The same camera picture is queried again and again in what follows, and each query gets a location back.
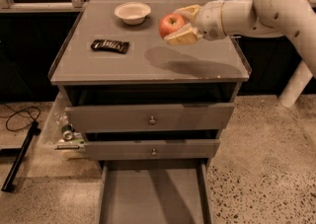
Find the red apple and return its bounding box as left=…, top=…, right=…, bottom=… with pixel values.
left=159, top=13, right=186, bottom=38

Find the white cylindrical post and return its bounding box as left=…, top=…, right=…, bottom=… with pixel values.
left=279, top=60, right=313, bottom=108

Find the black cable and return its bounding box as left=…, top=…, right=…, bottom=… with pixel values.
left=0, top=103, right=42, bottom=133

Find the grey middle drawer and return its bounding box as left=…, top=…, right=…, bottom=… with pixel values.
left=85, top=139, right=220, bottom=161

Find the black metal stand bar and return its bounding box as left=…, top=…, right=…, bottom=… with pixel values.
left=1, top=120, right=40, bottom=192

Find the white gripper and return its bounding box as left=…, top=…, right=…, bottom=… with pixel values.
left=164, top=0, right=226, bottom=45

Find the grey drawer cabinet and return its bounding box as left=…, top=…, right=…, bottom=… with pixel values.
left=47, top=0, right=253, bottom=171

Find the grey drawer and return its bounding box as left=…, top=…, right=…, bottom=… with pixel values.
left=85, top=139, right=220, bottom=161
left=65, top=103, right=234, bottom=133
left=95, top=162, right=215, bottom=224

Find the clear plastic trash bin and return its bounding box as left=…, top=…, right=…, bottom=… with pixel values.
left=38, top=94, right=87, bottom=159

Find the grey top drawer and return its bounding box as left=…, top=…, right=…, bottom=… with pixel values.
left=65, top=103, right=234, bottom=133

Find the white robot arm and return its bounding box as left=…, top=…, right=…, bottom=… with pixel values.
left=163, top=0, right=316, bottom=76

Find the green soda can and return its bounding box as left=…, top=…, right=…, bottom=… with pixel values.
left=61, top=124, right=74, bottom=141

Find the grey bottom drawer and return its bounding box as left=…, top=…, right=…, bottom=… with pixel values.
left=95, top=162, right=215, bottom=224

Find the white paper bowl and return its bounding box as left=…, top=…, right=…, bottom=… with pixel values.
left=115, top=2, right=151, bottom=26

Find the black candy bar wrapper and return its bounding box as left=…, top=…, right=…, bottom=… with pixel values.
left=91, top=39, right=129, bottom=54

